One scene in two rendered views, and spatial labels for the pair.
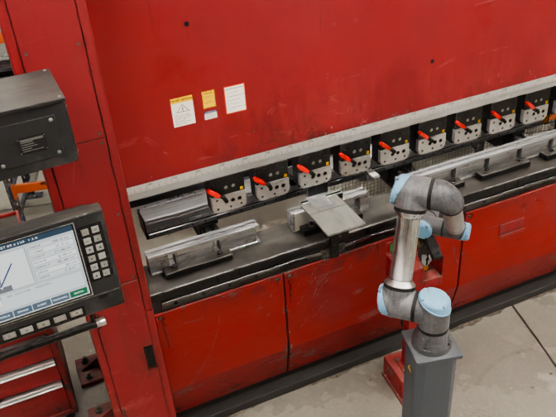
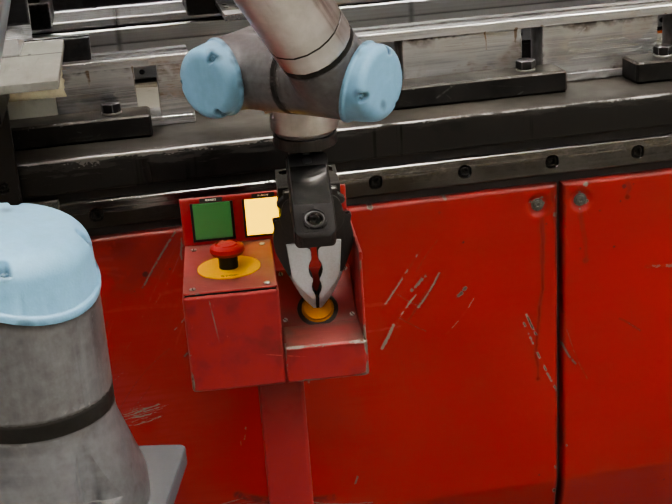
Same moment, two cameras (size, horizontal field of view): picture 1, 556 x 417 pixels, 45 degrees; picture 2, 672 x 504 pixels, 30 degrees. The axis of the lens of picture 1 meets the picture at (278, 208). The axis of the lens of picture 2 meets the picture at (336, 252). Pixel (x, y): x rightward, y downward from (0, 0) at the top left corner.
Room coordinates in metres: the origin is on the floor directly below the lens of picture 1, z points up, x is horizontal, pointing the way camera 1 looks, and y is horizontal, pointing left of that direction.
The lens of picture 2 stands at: (1.05, -0.96, 1.28)
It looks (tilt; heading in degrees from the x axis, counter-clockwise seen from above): 20 degrees down; 13
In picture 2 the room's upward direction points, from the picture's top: 4 degrees counter-clockwise
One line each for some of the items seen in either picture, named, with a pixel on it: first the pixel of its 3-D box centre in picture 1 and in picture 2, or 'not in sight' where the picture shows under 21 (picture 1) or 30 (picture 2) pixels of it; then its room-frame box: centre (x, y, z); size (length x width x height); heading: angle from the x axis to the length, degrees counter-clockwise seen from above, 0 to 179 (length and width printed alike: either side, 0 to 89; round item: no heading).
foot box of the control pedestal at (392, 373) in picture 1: (410, 376); not in sight; (2.33, -0.59, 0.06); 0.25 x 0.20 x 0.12; 17
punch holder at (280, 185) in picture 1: (268, 176); not in sight; (2.48, 0.03, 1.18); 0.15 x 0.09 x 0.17; 111
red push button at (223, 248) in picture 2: not in sight; (227, 257); (2.33, -0.54, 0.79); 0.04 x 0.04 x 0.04
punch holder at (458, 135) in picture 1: (462, 122); not in sight; (2.85, -0.90, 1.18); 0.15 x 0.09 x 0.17; 111
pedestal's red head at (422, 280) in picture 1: (414, 263); (271, 285); (2.36, -0.59, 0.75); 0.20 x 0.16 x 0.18; 107
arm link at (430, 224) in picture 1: (428, 225); (250, 71); (2.26, -0.61, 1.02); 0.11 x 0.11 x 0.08; 64
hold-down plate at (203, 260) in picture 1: (198, 263); not in sight; (2.29, 0.36, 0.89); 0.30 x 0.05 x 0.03; 111
